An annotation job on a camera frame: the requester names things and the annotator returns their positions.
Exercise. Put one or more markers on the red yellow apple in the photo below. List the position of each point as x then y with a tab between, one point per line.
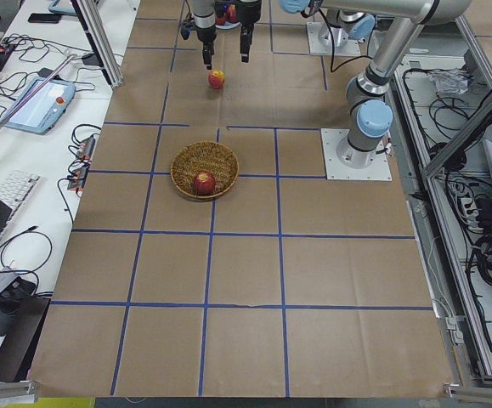
216	79

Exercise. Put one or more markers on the usb hub orange connectors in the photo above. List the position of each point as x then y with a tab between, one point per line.
86	148

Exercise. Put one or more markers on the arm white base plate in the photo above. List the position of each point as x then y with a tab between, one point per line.
344	163
323	40

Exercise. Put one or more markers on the black smartphone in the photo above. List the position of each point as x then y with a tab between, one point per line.
44	18

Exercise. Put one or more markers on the light blue plate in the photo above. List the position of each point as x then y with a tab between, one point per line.
228	26

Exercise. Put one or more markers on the teach pendant tablet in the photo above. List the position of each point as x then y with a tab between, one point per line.
42	111

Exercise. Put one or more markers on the red apple on plate right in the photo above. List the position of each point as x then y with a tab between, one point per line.
231	14

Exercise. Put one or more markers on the white keyboard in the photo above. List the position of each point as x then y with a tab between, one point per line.
16	188

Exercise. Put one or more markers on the red apple on plate left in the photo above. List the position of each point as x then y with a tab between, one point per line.
221	19

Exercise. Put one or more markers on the red apple on plate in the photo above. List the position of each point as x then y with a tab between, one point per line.
221	19
231	14

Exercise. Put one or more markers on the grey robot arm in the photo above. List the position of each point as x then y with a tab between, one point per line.
357	25
372	118

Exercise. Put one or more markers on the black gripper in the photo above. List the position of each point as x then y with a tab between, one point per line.
206	36
246	22

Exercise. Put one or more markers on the black box on desk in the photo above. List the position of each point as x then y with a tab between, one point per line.
20	343

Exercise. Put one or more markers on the woven wicker basket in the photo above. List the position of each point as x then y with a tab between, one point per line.
210	156

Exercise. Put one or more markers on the aluminium frame post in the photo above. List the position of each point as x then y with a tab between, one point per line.
92	25

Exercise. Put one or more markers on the dark red apple in basket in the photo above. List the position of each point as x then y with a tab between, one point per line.
204	183

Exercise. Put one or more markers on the long metal rod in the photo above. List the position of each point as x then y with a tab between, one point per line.
33	91

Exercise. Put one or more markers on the white power strip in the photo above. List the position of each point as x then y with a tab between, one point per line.
467	210

